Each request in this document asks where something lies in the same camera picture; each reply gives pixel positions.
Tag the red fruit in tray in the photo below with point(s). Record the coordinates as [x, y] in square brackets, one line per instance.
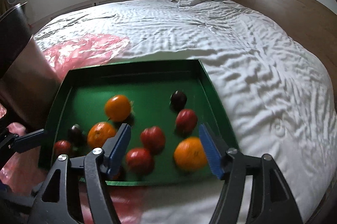
[140, 161]
[186, 121]

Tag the green tray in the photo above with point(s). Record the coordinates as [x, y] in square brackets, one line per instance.
[148, 85]

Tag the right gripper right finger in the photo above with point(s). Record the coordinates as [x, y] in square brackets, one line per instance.
[271, 197]

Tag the pink plastic sheet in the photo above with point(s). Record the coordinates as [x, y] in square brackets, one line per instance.
[21, 172]

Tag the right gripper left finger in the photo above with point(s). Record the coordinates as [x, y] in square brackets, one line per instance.
[58, 199]

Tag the white bed sheet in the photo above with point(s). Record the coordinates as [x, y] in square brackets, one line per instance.
[278, 96]

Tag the large wrinkled orange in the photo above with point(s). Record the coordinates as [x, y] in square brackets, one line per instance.
[99, 133]

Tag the wooden headboard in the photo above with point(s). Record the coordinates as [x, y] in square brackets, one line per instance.
[308, 22]

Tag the red fruit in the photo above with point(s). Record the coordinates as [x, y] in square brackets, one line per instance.
[140, 161]
[153, 139]
[62, 147]
[186, 121]

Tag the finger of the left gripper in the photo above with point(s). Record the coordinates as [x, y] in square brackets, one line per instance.
[11, 143]

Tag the dark plum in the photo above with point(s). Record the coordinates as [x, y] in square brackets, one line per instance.
[76, 137]
[178, 100]

